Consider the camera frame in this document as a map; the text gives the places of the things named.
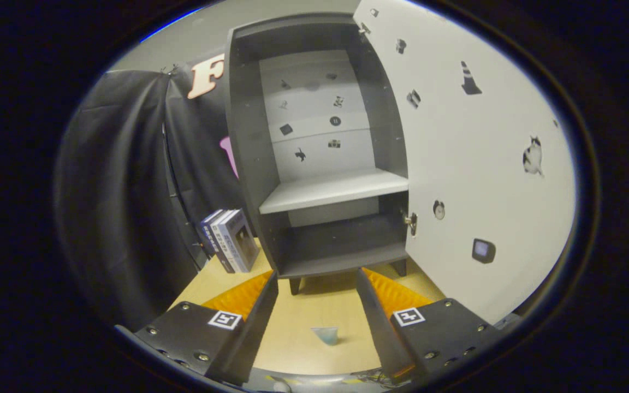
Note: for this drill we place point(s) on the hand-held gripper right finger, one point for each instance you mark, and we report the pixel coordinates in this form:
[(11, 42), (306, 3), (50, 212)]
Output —
[(383, 333)]

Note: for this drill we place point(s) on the metal door hinge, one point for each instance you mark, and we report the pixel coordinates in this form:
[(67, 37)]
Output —
[(410, 221), (363, 29)]

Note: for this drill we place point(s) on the white cabinet shelf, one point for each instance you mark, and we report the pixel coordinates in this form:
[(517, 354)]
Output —
[(331, 191)]

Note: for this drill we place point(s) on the blue white tube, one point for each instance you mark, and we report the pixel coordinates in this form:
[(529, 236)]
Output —
[(326, 335)]

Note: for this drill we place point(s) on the white cabinet door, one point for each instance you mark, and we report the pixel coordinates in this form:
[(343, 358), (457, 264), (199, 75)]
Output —
[(484, 164)]

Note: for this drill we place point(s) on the dark grey cabinet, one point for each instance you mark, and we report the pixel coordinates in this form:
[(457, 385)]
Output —
[(243, 136)]

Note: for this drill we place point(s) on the grey cover book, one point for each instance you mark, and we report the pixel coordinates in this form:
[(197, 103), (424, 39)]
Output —
[(241, 240)]

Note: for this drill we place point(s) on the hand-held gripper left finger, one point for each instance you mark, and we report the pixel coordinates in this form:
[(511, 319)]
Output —
[(251, 338)]

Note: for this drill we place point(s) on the white book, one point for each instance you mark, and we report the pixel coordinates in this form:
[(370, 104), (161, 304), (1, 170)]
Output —
[(219, 234)]

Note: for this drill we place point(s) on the black backdrop cloth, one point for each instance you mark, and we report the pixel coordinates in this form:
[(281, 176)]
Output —
[(112, 191)]

